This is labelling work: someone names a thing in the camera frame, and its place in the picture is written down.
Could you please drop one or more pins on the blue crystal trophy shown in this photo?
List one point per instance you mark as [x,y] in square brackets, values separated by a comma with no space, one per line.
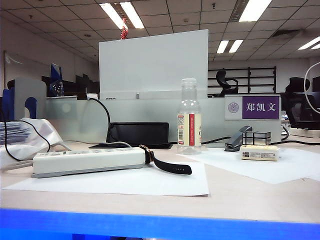
[55,75]

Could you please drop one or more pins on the black desk socket box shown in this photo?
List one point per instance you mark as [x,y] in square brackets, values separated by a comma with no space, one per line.
[140,133]

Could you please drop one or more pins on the white monitor back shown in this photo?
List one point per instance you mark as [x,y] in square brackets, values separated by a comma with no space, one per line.
[150,65]

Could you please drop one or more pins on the dark cabinet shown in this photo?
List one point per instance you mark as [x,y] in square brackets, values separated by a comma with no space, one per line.
[85,85]

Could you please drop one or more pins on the frosted glass desk partition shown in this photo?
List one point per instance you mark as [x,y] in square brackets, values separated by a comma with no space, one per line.
[150,110]

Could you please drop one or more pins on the white rectangular packet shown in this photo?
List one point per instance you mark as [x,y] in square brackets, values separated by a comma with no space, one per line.
[260,152]

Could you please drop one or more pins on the stack of white papers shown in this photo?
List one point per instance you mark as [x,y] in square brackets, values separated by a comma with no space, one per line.
[12,132]

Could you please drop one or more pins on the blue chair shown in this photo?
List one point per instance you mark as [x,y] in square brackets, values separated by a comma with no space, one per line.
[6,105]

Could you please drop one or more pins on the purple name sign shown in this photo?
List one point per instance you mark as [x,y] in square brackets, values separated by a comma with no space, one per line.
[260,107]

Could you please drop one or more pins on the white plastic bag red print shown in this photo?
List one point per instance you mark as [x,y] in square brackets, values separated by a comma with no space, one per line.
[42,135]

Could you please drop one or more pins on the clear plastic bottle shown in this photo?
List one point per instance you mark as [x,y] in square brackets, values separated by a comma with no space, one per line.
[188,105]

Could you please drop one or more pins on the grey stapler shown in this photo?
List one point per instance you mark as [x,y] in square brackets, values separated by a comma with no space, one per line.
[233,142]

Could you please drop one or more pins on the black mesh office chair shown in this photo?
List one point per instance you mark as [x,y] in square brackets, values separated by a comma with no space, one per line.
[300,110]

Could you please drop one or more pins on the ceiling light panel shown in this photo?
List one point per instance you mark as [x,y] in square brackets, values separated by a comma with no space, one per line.
[222,46]
[310,43]
[255,10]
[132,15]

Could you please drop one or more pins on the black metal shelf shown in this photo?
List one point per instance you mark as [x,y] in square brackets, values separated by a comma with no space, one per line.
[262,77]

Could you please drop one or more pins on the silver mirror cube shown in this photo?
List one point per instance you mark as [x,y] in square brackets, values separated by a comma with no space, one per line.
[257,138]

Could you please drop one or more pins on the white paper sheet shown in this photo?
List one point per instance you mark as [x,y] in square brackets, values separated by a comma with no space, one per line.
[125,182]
[250,170]

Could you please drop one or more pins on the red hanging ornament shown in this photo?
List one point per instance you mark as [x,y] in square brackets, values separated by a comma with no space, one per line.
[124,33]

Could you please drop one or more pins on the white power strip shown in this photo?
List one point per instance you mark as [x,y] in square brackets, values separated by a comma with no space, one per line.
[87,160]
[305,133]

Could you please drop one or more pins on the grey metal desk divider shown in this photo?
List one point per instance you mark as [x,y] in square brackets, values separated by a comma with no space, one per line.
[30,87]

